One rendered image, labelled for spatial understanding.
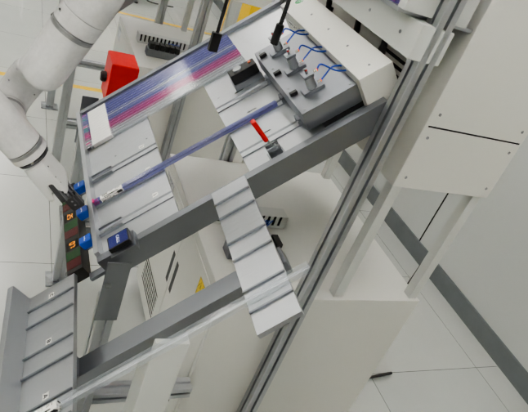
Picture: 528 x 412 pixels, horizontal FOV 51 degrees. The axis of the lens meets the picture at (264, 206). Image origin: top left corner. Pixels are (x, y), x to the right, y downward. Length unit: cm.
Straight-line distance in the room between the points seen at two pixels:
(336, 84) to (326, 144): 13
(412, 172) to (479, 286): 163
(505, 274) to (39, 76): 225
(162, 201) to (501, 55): 81
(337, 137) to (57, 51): 59
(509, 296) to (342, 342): 126
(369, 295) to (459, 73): 69
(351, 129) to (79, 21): 58
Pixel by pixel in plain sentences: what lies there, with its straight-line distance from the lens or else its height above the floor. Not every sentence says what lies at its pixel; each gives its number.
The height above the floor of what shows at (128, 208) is 77.
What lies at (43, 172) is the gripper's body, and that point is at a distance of 129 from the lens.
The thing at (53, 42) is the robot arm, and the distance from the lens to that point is 115.
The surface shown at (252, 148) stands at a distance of 127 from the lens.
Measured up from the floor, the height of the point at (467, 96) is 126.
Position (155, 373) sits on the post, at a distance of 102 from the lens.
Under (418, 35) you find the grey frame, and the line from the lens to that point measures 114.
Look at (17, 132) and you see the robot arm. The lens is 126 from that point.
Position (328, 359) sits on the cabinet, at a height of 37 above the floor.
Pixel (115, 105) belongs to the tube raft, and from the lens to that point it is 172.
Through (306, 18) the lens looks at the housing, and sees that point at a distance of 148.
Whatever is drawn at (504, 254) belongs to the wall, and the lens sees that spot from 284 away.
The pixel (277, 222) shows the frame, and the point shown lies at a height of 64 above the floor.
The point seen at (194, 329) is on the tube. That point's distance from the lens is 82.
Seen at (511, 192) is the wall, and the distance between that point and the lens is 284.
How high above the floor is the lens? 153
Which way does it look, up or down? 30 degrees down
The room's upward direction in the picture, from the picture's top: 22 degrees clockwise
